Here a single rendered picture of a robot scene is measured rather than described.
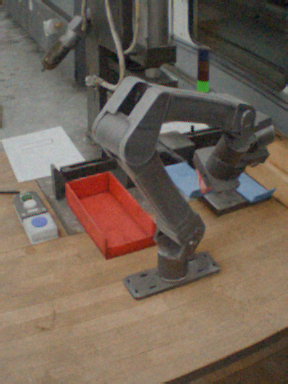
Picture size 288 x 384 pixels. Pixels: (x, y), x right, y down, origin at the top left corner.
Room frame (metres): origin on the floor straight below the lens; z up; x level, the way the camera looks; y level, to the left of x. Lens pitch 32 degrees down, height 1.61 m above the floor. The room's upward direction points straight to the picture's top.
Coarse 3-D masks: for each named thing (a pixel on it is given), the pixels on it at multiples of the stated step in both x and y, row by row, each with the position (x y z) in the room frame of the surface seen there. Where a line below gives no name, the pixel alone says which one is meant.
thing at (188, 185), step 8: (168, 168) 1.10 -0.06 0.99; (176, 168) 1.10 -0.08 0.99; (184, 168) 1.10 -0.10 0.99; (176, 176) 1.07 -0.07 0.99; (192, 176) 1.07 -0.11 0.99; (176, 184) 1.03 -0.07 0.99; (184, 184) 1.03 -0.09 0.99; (192, 184) 1.03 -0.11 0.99; (184, 192) 1.00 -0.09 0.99; (192, 192) 0.97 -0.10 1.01; (208, 192) 1.00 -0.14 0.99
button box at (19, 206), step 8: (0, 192) 1.14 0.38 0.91; (8, 192) 1.14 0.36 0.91; (16, 192) 1.13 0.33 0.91; (24, 192) 1.10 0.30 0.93; (32, 192) 1.10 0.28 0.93; (16, 200) 1.06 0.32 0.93; (40, 200) 1.06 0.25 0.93; (16, 208) 1.04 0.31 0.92; (24, 208) 1.02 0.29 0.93; (32, 208) 1.02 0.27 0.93; (40, 208) 1.03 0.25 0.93; (24, 216) 0.99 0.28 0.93
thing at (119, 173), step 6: (186, 150) 1.24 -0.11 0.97; (192, 150) 1.24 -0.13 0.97; (162, 156) 1.20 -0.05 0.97; (168, 156) 1.21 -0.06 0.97; (186, 156) 1.24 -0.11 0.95; (192, 156) 1.24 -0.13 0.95; (162, 162) 1.27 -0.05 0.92; (168, 162) 1.24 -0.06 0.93; (174, 162) 1.22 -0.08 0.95; (192, 162) 1.24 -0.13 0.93; (120, 168) 1.19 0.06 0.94; (192, 168) 1.24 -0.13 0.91; (114, 174) 1.23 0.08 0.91; (120, 174) 1.19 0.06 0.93; (126, 174) 1.16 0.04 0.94; (120, 180) 1.19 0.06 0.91; (126, 180) 1.16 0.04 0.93; (126, 186) 1.16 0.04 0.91; (132, 186) 1.17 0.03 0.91
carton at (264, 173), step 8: (272, 144) 1.31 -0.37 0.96; (272, 152) 1.31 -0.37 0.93; (280, 152) 1.27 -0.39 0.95; (272, 160) 1.30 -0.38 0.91; (280, 160) 1.27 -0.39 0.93; (248, 168) 1.23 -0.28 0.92; (256, 168) 1.20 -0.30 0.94; (264, 168) 1.17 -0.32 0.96; (272, 168) 1.26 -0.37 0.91; (280, 168) 1.26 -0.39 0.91; (256, 176) 1.19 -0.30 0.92; (264, 176) 1.16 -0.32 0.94; (272, 176) 1.13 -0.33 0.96; (280, 176) 1.11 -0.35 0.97; (264, 184) 1.16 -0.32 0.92; (272, 184) 1.13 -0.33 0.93; (280, 184) 1.10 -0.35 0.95; (280, 192) 1.10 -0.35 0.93; (280, 200) 1.09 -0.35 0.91
